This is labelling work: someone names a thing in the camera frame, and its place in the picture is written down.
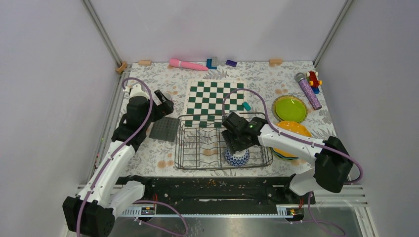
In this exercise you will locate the grey lego baseplate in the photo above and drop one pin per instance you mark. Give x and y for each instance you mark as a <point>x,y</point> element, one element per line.
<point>165,129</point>

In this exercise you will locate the orange dotted plate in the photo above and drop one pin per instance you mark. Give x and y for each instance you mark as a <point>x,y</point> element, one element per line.
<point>293,127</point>

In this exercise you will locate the blue grey mug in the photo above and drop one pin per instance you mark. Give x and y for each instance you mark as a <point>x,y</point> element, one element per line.
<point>167,95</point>

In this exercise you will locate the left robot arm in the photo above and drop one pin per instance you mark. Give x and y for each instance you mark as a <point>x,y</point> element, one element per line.
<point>93,211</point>

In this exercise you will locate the wooden block back right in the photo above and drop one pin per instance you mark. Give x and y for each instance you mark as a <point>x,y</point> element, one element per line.
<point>275,62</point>

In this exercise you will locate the floral tablecloth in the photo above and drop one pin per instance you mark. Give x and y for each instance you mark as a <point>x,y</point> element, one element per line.
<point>264,84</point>

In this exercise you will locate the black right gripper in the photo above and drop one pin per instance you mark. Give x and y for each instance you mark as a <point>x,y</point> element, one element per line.
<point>228,137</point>

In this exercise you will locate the wooden block back left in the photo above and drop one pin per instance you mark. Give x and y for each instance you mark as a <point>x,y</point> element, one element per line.
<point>145,63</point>

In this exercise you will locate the green white chessboard mat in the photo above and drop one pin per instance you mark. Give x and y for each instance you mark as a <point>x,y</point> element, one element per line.
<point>204,98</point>

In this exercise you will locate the metal wire dish rack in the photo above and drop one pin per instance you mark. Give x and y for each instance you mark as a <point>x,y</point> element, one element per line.
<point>200,146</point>

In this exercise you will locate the purple glitter microphone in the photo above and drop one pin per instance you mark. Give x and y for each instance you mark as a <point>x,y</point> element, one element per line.
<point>300,78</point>

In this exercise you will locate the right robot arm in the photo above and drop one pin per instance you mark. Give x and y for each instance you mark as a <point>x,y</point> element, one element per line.
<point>329,158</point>

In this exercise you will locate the wooden corner block left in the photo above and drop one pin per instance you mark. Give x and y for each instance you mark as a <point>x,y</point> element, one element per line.
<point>121,68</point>

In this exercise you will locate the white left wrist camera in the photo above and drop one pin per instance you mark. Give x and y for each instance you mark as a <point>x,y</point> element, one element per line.
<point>136,90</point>

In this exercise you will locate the blue white patterned bowl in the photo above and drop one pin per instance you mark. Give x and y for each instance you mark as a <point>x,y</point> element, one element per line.
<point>237,158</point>

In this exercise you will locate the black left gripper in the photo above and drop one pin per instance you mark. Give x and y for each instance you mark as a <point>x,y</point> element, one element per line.
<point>163,109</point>

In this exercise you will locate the plain lime green plate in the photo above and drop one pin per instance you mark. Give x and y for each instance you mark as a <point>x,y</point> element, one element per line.
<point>290,109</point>

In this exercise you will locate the blue grey lego bricks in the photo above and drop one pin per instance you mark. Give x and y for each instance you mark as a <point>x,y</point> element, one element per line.
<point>212,63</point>

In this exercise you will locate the pink cylindrical toy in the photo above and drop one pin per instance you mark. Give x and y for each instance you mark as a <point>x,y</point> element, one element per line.
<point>187,65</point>

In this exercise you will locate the teal rectangular block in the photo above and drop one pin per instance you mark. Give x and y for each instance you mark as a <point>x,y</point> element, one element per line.
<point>246,106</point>

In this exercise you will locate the purple lego brick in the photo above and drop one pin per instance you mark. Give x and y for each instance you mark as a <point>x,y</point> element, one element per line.
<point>231,63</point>

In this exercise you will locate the teal dotted plate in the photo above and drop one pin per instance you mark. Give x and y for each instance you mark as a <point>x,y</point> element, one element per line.
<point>283,155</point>

